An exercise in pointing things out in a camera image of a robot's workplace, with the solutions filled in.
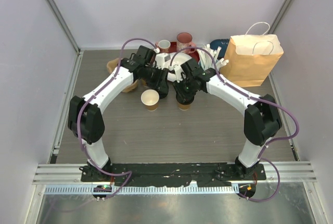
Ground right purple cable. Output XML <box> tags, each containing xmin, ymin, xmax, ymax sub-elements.
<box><xmin>169</xmin><ymin>47</ymin><xmax>300</xmax><ymax>203</ymax></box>

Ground cardboard cup carrier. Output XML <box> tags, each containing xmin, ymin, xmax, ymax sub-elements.
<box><xmin>107</xmin><ymin>58</ymin><xmax>138</xmax><ymax>93</ymax></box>

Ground paper cup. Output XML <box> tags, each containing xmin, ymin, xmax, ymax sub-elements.
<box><xmin>140</xmin><ymin>89</ymin><xmax>160</xmax><ymax>111</ymax></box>
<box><xmin>177</xmin><ymin>102</ymin><xmax>191</xmax><ymax>111</ymax></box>

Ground small pink mug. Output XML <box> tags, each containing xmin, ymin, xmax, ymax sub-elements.
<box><xmin>156</xmin><ymin>40</ymin><xmax>171</xmax><ymax>53</ymax></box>

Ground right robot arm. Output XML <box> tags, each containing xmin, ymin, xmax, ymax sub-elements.
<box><xmin>171</xmin><ymin>60</ymin><xmax>282</xmax><ymax>180</ymax></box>

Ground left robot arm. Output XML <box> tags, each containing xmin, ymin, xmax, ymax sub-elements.
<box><xmin>68</xmin><ymin>46</ymin><xmax>171</xmax><ymax>182</ymax></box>

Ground stack of paper cups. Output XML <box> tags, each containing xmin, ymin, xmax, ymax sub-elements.
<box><xmin>141</xmin><ymin>79</ymin><xmax>148</xmax><ymax>87</ymax></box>

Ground aluminium rail frame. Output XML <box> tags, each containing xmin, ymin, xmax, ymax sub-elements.
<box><xmin>33</xmin><ymin>161</ymin><xmax>316</xmax><ymax>198</ymax></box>

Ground red round tray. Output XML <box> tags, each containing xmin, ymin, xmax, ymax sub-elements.
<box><xmin>169</xmin><ymin>41</ymin><xmax>200</xmax><ymax>62</ymax></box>

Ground dark blue pouch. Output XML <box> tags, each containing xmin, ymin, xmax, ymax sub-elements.
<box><xmin>210</xmin><ymin>39</ymin><xmax>230</xmax><ymax>52</ymax></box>

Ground tall pink mug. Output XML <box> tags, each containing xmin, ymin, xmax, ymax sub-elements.
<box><xmin>176</xmin><ymin>32</ymin><xmax>196</xmax><ymax>54</ymax></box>

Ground white wrapped straws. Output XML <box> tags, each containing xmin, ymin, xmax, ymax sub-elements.
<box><xmin>197</xmin><ymin>44</ymin><xmax>229</xmax><ymax>70</ymax></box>

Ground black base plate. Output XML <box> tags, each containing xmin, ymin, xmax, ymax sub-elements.
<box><xmin>79</xmin><ymin>163</ymin><xmax>266</xmax><ymax>188</ymax></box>

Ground brown paper bag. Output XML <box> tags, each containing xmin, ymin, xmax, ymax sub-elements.
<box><xmin>220</xmin><ymin>29</ymin><xmax>284</xmax><ymax>88</ymax></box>

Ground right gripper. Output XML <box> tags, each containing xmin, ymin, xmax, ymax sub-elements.
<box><xmin>172</xmin><ymin>76</ymin><xmax>197</xmax><ymax>103</ymax></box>

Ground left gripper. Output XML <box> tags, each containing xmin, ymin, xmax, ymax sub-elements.
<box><xmin>143</xmin><ymin>65</ymin><xmax>169</xmax><ymax>93</ymax></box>

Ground white paper plate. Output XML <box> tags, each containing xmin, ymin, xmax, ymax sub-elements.
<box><xmin>169</xmin><ymin>53</ymin><xmax>193</xmax><ymax>66</ymax></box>

